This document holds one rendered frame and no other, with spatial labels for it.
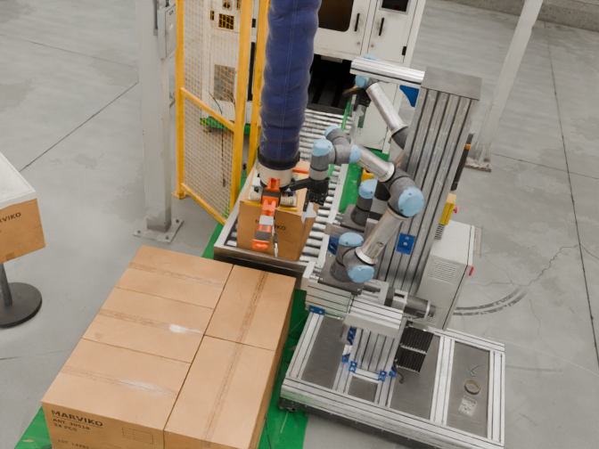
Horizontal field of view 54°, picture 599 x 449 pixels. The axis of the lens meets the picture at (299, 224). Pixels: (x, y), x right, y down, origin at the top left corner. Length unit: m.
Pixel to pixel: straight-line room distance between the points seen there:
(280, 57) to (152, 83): 1.46
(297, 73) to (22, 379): 2.39
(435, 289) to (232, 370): 1.11
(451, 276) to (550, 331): 1.84
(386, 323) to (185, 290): 1.23
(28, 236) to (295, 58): 1.84
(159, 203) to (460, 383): 2.50
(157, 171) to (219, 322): 1.51
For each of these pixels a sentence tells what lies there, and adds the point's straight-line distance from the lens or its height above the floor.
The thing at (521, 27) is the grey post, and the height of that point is 1.43.
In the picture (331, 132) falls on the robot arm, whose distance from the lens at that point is 2.45.
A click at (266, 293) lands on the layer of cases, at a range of 3.51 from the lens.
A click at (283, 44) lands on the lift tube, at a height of 2.01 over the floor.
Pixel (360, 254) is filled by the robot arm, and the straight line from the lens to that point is 2.70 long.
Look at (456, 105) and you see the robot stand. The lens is 2.59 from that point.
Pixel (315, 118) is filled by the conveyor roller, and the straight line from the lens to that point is 5.44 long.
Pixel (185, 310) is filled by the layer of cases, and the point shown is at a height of 0.54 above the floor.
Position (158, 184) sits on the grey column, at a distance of 4.49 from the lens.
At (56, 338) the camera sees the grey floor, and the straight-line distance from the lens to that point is 4.08.
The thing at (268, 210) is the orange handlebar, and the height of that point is 1.27.
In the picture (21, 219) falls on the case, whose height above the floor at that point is 0.87.
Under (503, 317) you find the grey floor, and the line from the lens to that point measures 4.64.
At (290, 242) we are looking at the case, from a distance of 3.58.
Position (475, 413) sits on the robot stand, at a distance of 3.69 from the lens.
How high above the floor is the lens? 3.00
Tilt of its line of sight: 37 degrees down
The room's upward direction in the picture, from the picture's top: 9 degrees clockwise
